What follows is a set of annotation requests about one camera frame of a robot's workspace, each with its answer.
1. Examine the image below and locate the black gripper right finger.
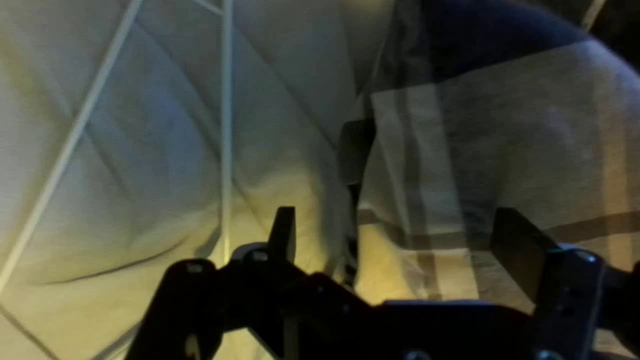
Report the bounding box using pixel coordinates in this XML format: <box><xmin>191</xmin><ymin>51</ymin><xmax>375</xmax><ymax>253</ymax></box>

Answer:
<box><xmin>490</xmin><ymin>207</ymin><xmax>606</xmax><ymax>303</ymax></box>

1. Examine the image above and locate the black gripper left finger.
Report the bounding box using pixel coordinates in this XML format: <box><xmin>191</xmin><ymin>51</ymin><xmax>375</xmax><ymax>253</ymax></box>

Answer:
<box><xmin>268</xmin><ymin>207</ymin><xmax>296</xmax><ymax>261</ymax></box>

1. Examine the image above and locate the plaid yellow grey blanket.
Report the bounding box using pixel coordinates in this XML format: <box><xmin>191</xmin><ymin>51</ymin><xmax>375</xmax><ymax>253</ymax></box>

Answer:
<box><xmin>341</xmin><ymin>0</ymin><xmax>640</xmax><ymax>310</ymax></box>

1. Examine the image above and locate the cream bed sheet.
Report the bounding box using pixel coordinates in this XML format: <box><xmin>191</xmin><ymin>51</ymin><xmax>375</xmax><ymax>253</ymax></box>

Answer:
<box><xmin>0</xmin><ymin>0</ymin><xmax>392</xmax><ymax>360</ymax></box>

